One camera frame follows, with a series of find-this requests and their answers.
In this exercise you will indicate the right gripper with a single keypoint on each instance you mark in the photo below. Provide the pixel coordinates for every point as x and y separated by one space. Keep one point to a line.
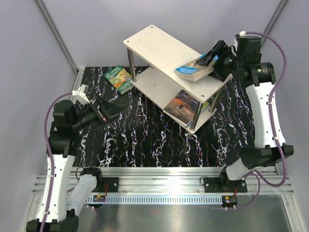
223 51

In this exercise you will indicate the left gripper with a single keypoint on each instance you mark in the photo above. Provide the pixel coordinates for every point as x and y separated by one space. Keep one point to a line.
107 110

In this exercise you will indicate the blue 26-storey treehouse book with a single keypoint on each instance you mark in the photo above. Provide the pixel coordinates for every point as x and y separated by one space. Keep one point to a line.
193 72

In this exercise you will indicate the blue paperback book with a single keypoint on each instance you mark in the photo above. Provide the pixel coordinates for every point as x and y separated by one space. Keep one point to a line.
204 107

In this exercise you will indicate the dark tale of two cities book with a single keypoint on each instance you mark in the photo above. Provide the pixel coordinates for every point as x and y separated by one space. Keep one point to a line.
183 107

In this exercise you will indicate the two-tier wooden shelf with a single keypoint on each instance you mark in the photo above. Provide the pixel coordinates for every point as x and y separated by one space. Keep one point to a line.
159 83

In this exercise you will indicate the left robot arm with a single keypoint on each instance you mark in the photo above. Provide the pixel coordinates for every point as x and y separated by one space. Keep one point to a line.
72 112

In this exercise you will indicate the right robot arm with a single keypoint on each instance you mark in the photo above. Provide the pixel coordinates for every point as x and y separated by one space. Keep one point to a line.
243 62

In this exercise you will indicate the green treehouse book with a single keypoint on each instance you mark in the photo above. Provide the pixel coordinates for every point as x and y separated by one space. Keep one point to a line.
120 79

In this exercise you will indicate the black marble mat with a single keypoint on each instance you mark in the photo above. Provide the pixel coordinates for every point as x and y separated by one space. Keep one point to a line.
143 136

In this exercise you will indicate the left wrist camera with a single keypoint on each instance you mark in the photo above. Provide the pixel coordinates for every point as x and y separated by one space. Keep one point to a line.
80 93

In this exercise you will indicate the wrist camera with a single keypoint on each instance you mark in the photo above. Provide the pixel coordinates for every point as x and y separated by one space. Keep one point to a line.
236 39
80 93

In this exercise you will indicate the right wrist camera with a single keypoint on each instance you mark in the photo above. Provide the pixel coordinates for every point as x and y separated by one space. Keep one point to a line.
236 39

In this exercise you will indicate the aluminium rail frame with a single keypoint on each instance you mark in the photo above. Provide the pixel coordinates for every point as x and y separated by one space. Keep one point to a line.
174 180

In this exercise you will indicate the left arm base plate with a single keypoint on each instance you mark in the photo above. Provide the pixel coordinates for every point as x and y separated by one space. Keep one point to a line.
110 185

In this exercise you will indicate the slotted cable duct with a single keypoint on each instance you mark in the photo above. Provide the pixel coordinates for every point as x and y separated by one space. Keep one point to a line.
155 199

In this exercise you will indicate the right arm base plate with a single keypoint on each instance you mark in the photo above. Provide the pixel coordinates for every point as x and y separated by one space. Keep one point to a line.
215 185

